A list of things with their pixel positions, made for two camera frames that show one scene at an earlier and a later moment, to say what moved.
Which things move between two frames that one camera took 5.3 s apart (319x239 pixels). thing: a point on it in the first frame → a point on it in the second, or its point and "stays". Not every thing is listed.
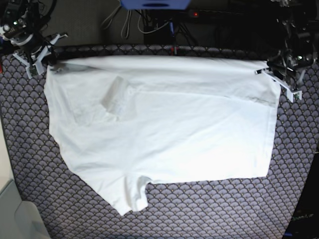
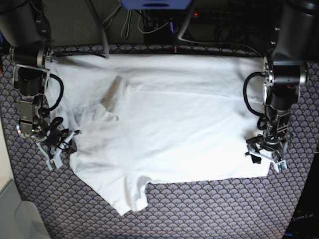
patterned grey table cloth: [66, 207] stays
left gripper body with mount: [36, 59] → [55, 160]
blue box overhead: [156, 4] stays
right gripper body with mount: [290, 90] → [279, 165]
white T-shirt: [121, 124] stays
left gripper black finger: [52, 57] → [73, 147]
